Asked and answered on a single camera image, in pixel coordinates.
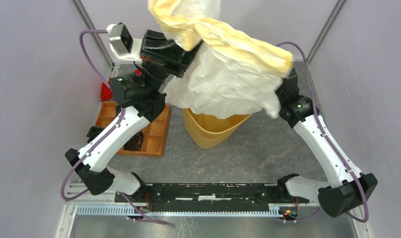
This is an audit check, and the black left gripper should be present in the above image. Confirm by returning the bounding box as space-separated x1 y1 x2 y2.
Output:
141 28 209 94

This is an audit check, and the translucent white trash bag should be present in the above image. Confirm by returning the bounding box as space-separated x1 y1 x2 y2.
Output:
148 0 293 119

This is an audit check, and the yellow plastic trash bin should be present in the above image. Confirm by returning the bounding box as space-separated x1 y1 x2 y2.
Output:
182 109 251 149

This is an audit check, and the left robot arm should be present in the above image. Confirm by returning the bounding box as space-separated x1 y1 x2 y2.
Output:
65 25 201 202

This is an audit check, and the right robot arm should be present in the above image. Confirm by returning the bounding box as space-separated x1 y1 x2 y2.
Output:
276 69 378 218

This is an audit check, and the black trash bag roll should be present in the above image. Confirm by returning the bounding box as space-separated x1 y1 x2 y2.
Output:
86 126 104 138
123 131 144 151

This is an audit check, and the red cloth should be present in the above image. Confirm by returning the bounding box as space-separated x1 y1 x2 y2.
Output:
100 83 113 102

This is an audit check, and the wooden compartment tray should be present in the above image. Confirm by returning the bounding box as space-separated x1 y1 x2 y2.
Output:
87 101 171 157

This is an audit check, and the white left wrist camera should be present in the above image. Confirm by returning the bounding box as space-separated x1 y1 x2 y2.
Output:
106 22 142 62

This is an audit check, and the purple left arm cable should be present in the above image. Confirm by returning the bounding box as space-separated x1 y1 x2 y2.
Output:
60 29 126 202

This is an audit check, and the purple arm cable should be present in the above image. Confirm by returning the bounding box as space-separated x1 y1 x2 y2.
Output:
60 29 126 202
276 41 370 224

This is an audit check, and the left aluminium frame post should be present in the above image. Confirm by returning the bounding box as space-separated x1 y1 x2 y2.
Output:
72 0 115 69

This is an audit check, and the aluminium frame post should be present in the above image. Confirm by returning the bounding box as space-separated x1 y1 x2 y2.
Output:
72 0 115 69
307 0 347 64

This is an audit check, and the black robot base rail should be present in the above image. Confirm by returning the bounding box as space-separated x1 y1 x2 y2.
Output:
115 183 309 212

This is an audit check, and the right aluminium frame post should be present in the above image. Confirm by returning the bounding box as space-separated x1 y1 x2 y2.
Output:
307 0 347 64

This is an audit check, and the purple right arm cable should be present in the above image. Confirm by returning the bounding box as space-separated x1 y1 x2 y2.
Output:
276 41 370 224

